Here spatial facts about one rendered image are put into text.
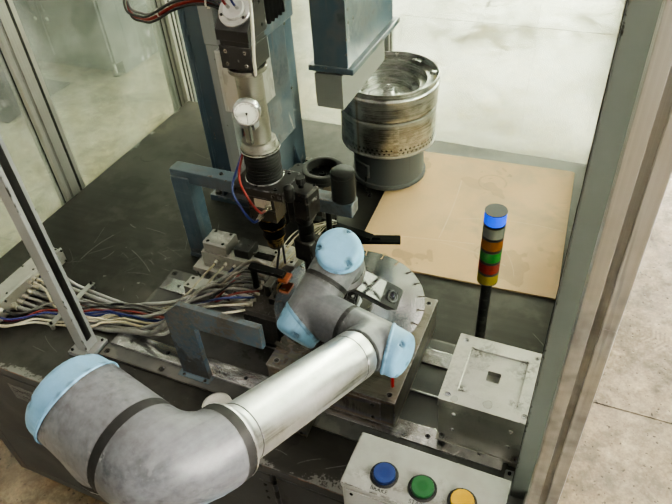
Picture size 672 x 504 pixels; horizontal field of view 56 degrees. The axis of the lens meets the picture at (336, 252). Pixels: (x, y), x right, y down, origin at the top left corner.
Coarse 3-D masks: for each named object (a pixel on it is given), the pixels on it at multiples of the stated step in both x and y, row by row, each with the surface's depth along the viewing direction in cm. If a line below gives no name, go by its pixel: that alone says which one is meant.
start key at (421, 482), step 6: (414, 480) 110; (420, 480) 109; (426, 480) 109; (414, 486) 109; (420, 486) 109; (426, 486) 109; (432, 486) 108; (414, 492) 108; (420, 492) 108; (426, 492) 108; (432, 492) 108; (420, 498) 108; (426, 498) 108
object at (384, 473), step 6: (384, 462) 113; (378, 468) 112; (384, 468) 112; (390, 468) 112; (378, 474) 111; (384, 474) 111; (390, 474) 111; (378, 480) 110; (384, 480) 110; (390, 480) 110
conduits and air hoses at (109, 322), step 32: (320, 224) 161; (64, 256) 184; (0, 288) 171; (32, 288) 175; (192, 288) 164; (224, 288) 147; (0, 320) 167; (96, 320) 164; (128, 320) 161; (160, 320) 157
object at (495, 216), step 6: (492, 204) 126; (498, 204) 126; (486, 210) 125; (492, 210) 125; (498, 210) 125; (504, 210) 125; (486, 216) 125; (492, 216) 123; (498, 216) 123; (504, 216) 124; (486, 222) 126; (492, 222) 124; (498, 222) 124; (504, 222) 125; (492, 228) 125; (498, 228) 125
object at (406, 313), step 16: (368, 256) 148; (384, 256) 148; (304, 272) 145; (384, 272) 144; (400, 272) 143; (288, 288) 142; (416, 288) 139; (400, 304) 136; (416, 304) 136; (400, 320) 132; (416, 320) 132
